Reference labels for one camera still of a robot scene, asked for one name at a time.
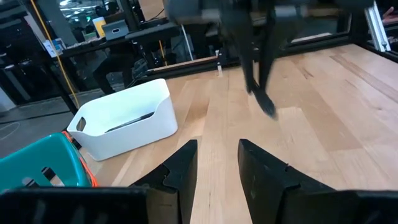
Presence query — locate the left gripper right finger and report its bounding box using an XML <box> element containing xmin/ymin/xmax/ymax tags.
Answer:
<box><xmin>238</xmin><ymin>139</ymin><xmax>398</xmax><ymax>224</ymax></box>

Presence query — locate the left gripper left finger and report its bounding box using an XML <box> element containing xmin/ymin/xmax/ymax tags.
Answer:
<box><xmin>0</xmin><ymin>139</ymin><xmax>198</xmax><ymax>224</ymax></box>

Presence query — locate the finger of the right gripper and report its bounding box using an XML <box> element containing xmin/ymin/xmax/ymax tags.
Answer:
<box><xmin>229</xmin><ymin>18</ymin><xmax>259</xmax><ymax>94</ymax></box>
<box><xmin>259</xmin><ymin>15</ymin><xmax>276</xmax><ymax>91</ymax></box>

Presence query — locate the white plastic bin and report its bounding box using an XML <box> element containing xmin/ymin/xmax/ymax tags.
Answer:
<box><xmin>67</xmin><ymin>78</ymin><xmax>179</xmax><ymax>162</ymax></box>

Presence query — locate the teal basket with orange rim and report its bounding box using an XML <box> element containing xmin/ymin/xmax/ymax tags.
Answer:
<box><xmin>0</xmin><ymin>130</ymin><xmax>100</xmax><ymax>194</ymax></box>

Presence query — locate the black standing desk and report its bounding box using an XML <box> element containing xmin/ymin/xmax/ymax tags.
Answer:
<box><xmin>55</xmin><ymin>21</ymin><xmax>183</xmax><ymax>60</ymax></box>

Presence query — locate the silver aluminium extrusion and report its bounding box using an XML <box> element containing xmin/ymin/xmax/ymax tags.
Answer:
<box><xmin>363</xmin><ymin>0</ymin><xmax>392</xmax><ymax>53</ymax></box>

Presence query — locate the person's hand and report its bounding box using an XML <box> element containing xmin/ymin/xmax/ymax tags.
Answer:
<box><xmin>381</xmin><ymin>6</ymin><xmax>398</xmax><ymax>26</ymax></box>

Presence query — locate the grey box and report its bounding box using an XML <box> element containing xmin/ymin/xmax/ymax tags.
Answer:
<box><xmin>101</xmin><ymin>19</ymin><xmax>131</xmax><ymax>42</ymax></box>

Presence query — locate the person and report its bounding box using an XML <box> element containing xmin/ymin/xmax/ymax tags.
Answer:
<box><xmin>92</xmin><ymin>42</ymin><xmax>141</xmax><ymax>96</ymax></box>

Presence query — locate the white blue carton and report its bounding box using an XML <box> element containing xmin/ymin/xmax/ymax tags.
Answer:
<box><xmin>42</xmin><ymin>39</ymin><xmax>65</xmax><ymax>59</ymax></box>

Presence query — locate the yellow cable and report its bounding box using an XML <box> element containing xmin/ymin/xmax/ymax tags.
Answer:
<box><xmin>30</xmin><ymin>0</ymin><xmax>80</xmax><ymax>108</ymax></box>

